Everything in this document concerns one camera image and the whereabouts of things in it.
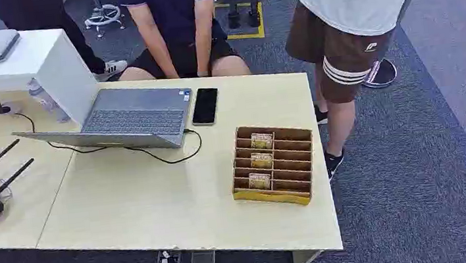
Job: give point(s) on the wooden card box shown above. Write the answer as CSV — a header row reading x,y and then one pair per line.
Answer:
x,y
286,192

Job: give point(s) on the clear round holder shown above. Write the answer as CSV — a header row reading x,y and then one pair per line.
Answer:
x,y
3,191

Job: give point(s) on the black smartphone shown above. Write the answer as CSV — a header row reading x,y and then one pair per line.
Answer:
x,y
205,106

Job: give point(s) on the clear water bottle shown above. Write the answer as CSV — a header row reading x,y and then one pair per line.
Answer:
x,y
46,100

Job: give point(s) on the grey open laptop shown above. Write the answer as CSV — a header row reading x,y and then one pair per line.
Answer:
x,y
135,119

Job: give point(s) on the seated person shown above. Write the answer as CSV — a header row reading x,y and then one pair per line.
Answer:
x,y
176,18

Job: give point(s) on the person in dark trousers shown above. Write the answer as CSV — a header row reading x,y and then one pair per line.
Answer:
x,y
48,15

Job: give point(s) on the round black floor base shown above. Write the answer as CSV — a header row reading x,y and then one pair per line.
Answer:
x,y
384,74

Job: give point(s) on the gold printed card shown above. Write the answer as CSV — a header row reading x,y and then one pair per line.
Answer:
x,y
262,141
259,181
261,161

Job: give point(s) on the pale desk leg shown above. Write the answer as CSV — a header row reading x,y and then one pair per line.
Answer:
x,y
304,260

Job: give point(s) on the standing person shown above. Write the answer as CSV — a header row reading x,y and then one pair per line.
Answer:
x,y
350,7

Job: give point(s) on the white stool base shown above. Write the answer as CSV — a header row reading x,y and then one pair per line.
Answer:
x,y
103,16

